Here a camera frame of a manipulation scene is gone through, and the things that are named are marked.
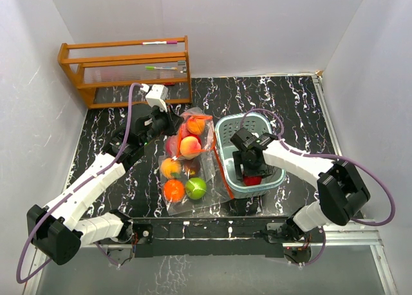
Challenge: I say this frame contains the pink peach toy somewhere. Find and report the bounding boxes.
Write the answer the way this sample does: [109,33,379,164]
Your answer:
[180,123,190,139]

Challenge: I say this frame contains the clear zip bag orange zipper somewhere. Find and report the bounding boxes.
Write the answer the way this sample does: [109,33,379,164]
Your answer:
[158,152,231,216]

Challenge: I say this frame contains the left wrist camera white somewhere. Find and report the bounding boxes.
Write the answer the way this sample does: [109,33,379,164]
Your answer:
[140,84,168,112]

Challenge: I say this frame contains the pink white marker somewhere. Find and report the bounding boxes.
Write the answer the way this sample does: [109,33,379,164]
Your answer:
[142,41,178,46]

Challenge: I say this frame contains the orange persimmon toy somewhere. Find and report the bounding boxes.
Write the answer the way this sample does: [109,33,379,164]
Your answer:
[163,179,185,202]

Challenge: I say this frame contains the green marker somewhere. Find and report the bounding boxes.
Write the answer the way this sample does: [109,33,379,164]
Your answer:
[145,66,178,71]

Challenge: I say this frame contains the green apple toy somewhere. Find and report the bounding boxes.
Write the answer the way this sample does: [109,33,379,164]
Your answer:
[185,177,207,200]

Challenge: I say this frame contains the bright red apple toy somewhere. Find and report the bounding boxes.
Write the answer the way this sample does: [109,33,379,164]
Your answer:
[164,135,178,157]

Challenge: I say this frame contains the small orange peach toy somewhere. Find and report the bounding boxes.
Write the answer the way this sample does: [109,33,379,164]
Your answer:
[186,117,205,135]

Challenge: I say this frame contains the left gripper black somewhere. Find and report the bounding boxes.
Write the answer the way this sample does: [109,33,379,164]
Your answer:
[140,102,184,146]

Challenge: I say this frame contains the yellow orange peach toy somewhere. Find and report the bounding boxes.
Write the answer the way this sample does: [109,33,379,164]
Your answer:
[180,136,201,160]

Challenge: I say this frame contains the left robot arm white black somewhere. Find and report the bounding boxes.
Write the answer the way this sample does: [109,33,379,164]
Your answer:
[26,104,183,265]

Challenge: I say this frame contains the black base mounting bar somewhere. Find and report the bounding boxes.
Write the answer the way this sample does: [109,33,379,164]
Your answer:
[117,216,306,258]

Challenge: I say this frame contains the light blue plastic basket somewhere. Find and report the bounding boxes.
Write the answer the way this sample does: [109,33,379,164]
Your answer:
[215,113,286,198]

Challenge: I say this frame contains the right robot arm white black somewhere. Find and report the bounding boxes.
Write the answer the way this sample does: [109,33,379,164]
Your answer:
[230,128,370,242]

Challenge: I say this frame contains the wooden shelf rack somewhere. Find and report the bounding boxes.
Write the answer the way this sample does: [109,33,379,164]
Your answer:
[57,36,192,109]

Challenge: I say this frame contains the yellow lemon toy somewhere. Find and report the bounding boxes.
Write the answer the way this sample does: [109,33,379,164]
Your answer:
[160,158,182,179]

